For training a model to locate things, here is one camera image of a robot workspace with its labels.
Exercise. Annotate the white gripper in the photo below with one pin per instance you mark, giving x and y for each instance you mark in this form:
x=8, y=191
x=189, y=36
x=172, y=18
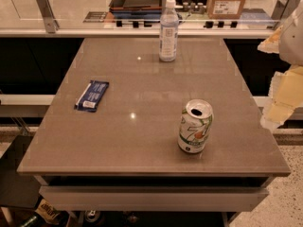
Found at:
x=292, y=40

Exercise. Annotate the white table drawer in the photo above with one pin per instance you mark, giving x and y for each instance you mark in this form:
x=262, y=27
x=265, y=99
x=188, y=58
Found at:
x=157, y=198

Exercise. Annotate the right metal glass bracket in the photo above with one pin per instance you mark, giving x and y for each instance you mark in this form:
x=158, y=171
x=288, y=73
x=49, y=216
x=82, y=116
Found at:
x=282, y=10

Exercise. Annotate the metal glass bracket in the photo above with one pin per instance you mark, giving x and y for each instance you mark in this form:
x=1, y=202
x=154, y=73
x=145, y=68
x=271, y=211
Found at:
x=282, y=10
x=50, y=22

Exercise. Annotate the green bottle under table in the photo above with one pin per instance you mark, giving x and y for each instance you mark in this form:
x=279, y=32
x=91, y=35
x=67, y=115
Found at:
x=33, y=221

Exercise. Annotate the brown cardboard box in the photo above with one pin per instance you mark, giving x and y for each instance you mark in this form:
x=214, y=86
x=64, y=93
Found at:
x=224, y=9

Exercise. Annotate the white green 7up can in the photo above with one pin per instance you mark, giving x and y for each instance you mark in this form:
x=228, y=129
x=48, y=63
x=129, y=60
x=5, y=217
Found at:
x=196, y=121

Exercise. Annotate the blue snack wrapper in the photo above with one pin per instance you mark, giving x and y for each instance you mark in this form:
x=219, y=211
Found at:
x=91, y=96

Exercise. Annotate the metal can under table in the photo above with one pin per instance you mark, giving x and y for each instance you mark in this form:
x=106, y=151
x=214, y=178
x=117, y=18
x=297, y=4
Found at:
x=92, y=216

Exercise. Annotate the yellow snack bag under table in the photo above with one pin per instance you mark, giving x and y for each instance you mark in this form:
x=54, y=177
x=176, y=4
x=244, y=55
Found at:
x=48, y=212

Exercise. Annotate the clear plastic water bottle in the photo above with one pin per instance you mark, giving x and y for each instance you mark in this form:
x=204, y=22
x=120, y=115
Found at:
x=169, y=22

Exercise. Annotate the left metal glass bracket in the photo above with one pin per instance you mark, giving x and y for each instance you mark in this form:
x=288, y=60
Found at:
x=50, y=22

